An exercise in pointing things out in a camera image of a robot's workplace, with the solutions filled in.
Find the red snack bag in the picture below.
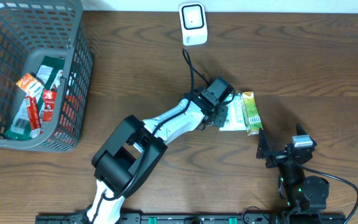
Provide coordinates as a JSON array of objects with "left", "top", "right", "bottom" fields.
[{"left": 24, "top": 96, "right": 41, "bottom": 138}]

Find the green tea drink carton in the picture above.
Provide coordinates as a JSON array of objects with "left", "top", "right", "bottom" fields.
[{"left": 241, "top": 91, "right": 263, "bottom": 136}]

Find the red chocolate bar wrapper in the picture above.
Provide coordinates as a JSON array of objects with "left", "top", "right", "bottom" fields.
[{"left": 42, "top": 90, "right": 57, "bottom": 122}]

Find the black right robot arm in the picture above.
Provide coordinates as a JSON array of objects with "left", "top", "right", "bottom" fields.
[{"left": 256, "top": 124, "right": 329, "bottom": 213}]

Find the green white 3M package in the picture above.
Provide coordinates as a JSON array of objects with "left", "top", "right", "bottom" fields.
[{"left": 4, "top": 56, "right": 65, "bottom": 141}]

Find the orange tissue pack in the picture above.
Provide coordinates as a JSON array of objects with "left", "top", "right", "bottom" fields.
[{"left": 16, "top": 73, "right": 44, "bottom": 98}]

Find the mint wet wipes pack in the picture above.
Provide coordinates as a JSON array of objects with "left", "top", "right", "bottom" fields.
[{"left": 219, "top": 93, "right": 246, "bottom": 131}]

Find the grey plastic mesh basket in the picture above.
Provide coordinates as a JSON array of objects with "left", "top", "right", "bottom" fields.
[{"left": 0, "top": 1, "right": 94, "bottom": 152}]

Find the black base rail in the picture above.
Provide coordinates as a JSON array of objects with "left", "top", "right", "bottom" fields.
[{"left": 35, "top": 212, "right": 347, "bottom": 224}]

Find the white barcode scanner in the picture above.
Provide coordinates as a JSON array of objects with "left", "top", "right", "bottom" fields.
[{"left": 179, "top": 2, "right": 208, "bottom": 46}]

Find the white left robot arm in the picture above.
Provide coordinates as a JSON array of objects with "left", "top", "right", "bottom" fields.
[{"left": 85, "top": 77, "right": 236, "bottom": 223}]

